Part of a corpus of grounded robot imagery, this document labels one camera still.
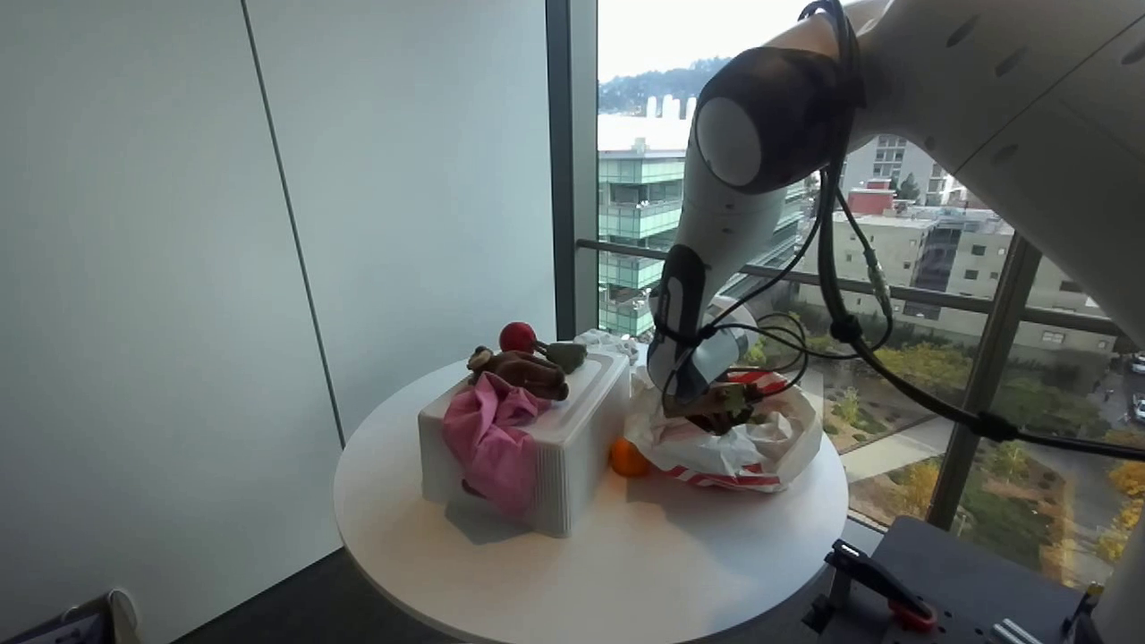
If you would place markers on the brown plush toy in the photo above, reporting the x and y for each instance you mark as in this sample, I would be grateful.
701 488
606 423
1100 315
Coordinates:
521 371

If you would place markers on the pink cloth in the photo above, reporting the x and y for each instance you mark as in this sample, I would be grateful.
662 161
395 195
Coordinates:
487 435

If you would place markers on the red white plastic bag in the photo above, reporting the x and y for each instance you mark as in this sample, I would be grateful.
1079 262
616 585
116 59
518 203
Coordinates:
760 455

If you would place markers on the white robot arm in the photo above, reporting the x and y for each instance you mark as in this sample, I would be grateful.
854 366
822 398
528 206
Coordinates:
1031 105

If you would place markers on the white styrofoam box basket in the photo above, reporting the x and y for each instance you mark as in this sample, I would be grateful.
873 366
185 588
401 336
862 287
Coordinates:
570 443

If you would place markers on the orange fruit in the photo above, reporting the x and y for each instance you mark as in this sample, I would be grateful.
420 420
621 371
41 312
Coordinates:
625 459

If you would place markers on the round white table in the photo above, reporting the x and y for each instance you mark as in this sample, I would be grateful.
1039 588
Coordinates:
645 564

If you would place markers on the black red clamp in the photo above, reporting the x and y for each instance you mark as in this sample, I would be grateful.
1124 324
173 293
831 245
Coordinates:
854 566

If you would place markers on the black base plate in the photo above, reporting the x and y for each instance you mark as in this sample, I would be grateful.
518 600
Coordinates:
979 595

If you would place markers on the black camera tripod stand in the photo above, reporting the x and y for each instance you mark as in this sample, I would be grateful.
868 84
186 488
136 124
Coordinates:
988 361

